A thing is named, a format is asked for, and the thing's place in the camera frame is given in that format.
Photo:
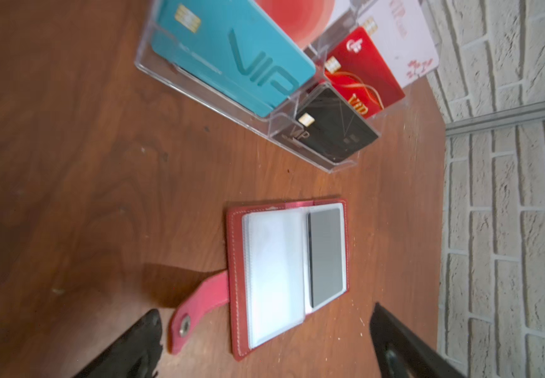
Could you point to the black cards in organizer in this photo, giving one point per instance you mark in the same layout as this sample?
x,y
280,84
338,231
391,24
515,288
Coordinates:
x,y
326,124

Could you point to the white VIP card in organizer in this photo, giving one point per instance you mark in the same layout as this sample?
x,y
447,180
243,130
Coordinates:
x,y
401,34

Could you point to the teal card in organizer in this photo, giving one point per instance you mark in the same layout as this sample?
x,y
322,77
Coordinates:
x,y
235,48

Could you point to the white red-dot card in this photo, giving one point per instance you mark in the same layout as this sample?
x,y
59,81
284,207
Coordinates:
x,y
304,21

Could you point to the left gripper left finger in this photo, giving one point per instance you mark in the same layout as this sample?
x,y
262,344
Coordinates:
x,y
135,354

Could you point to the red leather card holder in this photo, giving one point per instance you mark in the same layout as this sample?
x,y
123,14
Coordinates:
x,y
267,281

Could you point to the clear acrylic card organizer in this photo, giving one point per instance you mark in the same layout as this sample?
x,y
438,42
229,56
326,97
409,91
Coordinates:
x,y
318,78

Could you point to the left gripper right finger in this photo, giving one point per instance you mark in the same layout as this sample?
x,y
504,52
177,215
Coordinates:
x,y
401,353

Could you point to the red card in organizer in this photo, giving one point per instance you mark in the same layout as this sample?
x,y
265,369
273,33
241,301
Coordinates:
x,y
358,72

